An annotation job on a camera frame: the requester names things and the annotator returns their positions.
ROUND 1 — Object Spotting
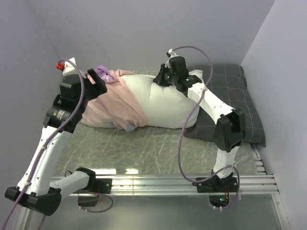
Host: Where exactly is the purple printed pillowcase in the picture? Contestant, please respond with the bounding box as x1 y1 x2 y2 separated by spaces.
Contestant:
80 65 148 131

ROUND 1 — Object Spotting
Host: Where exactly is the white pillow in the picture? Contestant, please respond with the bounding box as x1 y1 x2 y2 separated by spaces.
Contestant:
121 73 196 129

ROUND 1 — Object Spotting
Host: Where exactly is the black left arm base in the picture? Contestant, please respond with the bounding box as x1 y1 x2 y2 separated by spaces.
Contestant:
77 178 112 209

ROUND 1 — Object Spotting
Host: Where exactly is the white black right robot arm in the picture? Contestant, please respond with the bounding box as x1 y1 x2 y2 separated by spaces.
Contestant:
154 55 246 191

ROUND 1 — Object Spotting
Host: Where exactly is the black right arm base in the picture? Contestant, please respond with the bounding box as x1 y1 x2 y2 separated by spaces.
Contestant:
192 173 239 209

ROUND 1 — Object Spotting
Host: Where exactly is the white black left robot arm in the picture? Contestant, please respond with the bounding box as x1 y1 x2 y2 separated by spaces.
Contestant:
5 69 107 216

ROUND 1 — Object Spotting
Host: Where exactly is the grey plaid pillow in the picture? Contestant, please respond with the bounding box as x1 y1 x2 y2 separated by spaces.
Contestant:
184 64 266 147

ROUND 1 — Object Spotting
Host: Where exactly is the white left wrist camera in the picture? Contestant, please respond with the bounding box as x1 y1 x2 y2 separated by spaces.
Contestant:
56 57 80 77

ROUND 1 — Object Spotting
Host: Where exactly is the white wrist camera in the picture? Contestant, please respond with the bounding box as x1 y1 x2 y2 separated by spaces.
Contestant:
56 57 80 77
166 49 178 58

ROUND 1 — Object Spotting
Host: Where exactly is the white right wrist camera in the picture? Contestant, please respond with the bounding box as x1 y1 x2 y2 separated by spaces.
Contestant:
166 49 178 58

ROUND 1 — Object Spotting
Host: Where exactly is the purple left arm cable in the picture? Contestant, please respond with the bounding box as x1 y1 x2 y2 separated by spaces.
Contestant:
0 58 85 230

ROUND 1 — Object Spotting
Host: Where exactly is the aluminium mounting rail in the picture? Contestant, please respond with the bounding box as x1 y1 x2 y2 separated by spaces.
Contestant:
51 174 280 197

